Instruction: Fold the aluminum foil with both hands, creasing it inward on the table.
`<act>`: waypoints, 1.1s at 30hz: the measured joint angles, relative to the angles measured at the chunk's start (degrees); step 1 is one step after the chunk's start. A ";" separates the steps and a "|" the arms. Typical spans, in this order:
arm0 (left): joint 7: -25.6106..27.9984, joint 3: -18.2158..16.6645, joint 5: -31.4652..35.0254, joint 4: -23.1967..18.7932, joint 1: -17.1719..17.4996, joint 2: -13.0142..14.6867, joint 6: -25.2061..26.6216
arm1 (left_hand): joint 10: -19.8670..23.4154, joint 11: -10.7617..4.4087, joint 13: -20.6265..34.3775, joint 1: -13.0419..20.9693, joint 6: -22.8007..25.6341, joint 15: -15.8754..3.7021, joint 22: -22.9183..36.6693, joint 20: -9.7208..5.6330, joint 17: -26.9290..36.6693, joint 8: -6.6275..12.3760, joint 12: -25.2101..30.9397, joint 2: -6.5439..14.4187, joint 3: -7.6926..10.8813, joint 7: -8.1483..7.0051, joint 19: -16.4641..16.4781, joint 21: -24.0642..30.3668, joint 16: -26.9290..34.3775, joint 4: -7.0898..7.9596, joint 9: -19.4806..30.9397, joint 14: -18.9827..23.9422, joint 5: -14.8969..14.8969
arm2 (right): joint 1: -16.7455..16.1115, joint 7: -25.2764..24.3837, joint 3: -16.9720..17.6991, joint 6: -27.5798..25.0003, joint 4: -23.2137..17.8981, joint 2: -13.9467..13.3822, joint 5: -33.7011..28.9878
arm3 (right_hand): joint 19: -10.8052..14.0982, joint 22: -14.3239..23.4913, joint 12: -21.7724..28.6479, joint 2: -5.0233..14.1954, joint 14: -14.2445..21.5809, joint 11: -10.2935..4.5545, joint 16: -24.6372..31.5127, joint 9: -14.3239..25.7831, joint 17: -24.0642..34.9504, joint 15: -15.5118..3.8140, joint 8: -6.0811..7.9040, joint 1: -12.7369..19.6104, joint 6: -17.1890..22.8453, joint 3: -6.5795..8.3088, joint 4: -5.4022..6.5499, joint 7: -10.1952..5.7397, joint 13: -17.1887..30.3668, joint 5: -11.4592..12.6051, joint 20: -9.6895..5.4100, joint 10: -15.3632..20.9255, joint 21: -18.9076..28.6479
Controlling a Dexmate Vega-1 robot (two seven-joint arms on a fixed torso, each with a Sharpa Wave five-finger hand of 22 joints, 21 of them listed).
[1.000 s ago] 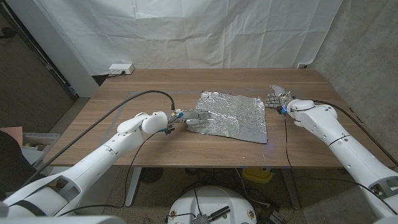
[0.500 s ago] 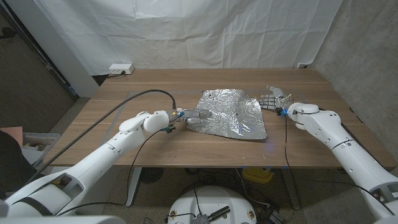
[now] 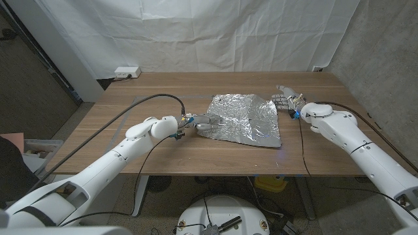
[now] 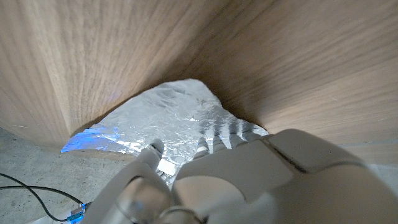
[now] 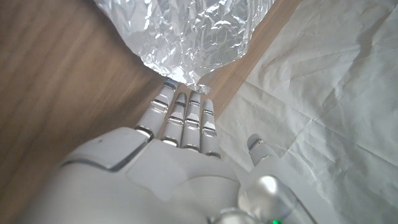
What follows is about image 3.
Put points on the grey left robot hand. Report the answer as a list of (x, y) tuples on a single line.
[(204, 120)]

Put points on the black tool on base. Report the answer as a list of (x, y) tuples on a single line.
[(228, 224)]

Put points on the white power strip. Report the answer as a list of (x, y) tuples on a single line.
[(127, 71)]

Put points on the grey table leg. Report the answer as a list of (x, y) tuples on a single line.
[(307, 199)]

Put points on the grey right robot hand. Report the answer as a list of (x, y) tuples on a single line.
[(290, 101)]

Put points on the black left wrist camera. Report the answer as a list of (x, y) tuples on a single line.
[(179, 134)]

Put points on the crinkled aluminum foil sheet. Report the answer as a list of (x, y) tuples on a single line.
[(245, 120)]

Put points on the clear plastic storage bin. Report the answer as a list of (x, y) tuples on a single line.
[(44, 147)]

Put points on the yellow object under table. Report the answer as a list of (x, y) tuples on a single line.
[(270, 184)]

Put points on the black round floor fan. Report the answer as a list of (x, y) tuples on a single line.
[(160, 183)]

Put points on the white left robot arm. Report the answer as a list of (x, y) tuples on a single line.
[(104, 173)]

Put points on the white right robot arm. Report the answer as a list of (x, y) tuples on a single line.
[(365, 153)]

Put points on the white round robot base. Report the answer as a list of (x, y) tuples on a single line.
[(225, 209)]

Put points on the person in dark clothing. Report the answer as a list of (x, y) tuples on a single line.
[(13, 176)]

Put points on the white creased backdrop sheet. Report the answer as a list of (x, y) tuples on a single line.
[(202, 36)]

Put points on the white table leg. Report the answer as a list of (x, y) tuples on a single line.
[(140, 196)]

